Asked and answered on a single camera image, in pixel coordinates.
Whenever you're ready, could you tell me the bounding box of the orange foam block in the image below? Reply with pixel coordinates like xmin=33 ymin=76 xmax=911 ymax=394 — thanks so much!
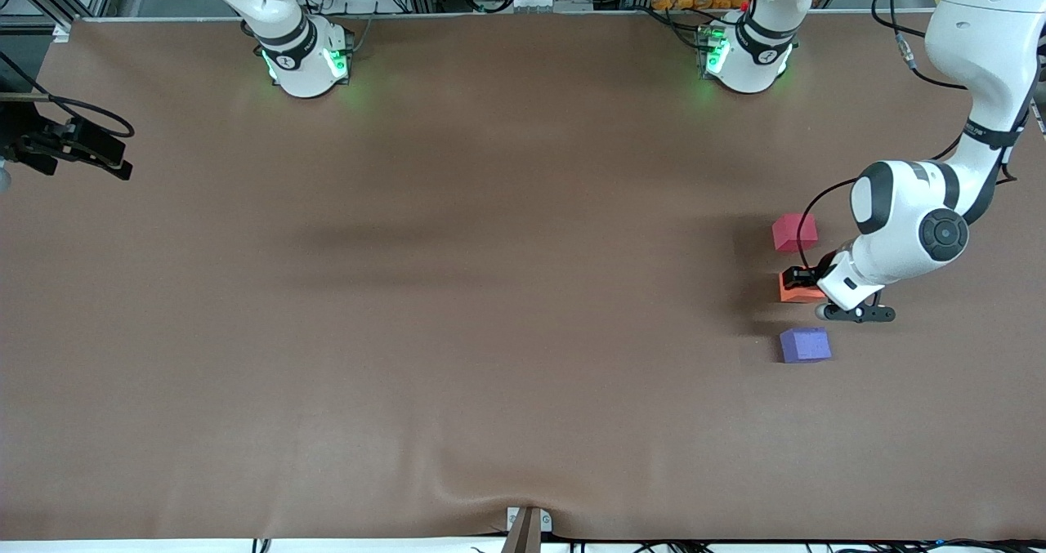
xmin=778 ymin=271 xmax=828 ymax=305

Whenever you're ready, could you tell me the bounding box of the large table cover mat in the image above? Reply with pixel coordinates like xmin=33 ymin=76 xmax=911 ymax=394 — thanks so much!
xmin=0 ymin=16 xmax=1046 ymax=542

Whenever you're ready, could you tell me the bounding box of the red foam block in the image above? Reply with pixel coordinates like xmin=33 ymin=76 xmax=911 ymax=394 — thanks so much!
xmin=771 ymin=213 xmax=819 ymax=252

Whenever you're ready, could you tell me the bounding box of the metal table edge clamp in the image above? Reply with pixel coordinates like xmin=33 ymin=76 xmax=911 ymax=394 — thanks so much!
xmin=506 ymin=506 xmax=553 ymax=553

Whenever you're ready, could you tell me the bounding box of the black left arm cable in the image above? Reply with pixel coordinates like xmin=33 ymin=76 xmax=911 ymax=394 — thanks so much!
xmin=796 ymin=0 xmax=1022 ymax=274

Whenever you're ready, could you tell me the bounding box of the purple foam block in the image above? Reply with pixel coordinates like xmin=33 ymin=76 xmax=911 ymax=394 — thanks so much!
xmin=779 ymin=327 xmax=833 ymax=364

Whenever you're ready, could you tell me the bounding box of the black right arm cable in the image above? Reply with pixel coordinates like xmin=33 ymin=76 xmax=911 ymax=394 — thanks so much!
xmin=0 ymin=51 xmax=136 ymax=140

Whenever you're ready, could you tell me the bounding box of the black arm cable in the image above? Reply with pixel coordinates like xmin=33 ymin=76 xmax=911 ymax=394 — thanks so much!
xmin=796 ymin=0 xmax=1022 ymax=274
xmin=0 ymin=51 xmax=136 ymax=140

